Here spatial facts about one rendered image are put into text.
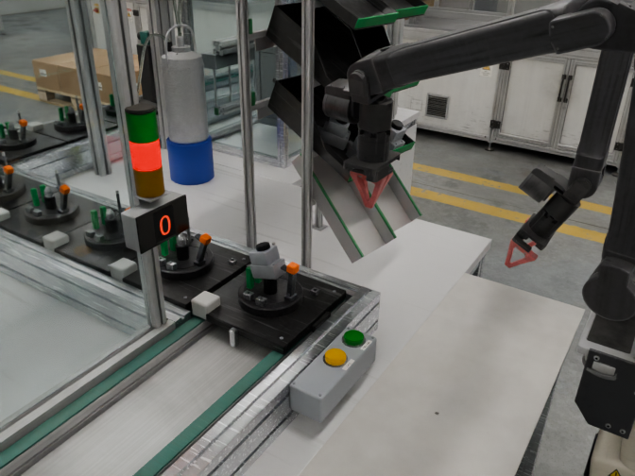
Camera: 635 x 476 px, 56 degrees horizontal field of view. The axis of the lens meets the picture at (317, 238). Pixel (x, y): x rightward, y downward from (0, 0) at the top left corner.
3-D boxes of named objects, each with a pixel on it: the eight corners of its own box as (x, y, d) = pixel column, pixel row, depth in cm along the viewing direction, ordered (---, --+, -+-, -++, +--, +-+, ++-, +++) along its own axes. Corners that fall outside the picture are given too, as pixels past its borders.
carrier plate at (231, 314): (346, 297, 134) (346, 289, 133) (283, 355, 116) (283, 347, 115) (260, 266, 145) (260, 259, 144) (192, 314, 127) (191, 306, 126)
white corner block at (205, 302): (222, 312, 129) (220, 296, 127) (207, 322, 125) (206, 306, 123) (205, 304, 131) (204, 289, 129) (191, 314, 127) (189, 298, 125)
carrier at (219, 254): (255, 264, 146) (253, 218, 140) (186, 313, 128) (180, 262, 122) (182, 238, 157) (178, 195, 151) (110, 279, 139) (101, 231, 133)
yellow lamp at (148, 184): (170, 191, 108) (168, 165, 106) (150, 200, 104) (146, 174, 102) (151, 184, 110) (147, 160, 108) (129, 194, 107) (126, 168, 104)
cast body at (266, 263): (288, 270, 127) (280, 240, 124) (276, 280, 123) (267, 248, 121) (258, 269, 131) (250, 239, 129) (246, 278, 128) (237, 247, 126)
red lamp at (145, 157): (167, 164, 106) (164, 138, 103) (146, 174, 102) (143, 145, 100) (147, 159, 108) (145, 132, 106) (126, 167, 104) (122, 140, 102)
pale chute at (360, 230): (386, 244, 148) (397, 237, 145) (351, 263, 140) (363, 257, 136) (327, 148, 151) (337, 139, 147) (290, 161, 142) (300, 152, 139)
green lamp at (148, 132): (164, 137, 103) (162, 110, 101) (143, 145, 100) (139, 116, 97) (145, 132, 106) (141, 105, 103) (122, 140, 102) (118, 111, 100)
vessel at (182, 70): (217, 135, 212) (210, 24, 194) (189, 146, 202) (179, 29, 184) (188, 128, 219) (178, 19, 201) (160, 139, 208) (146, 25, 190)
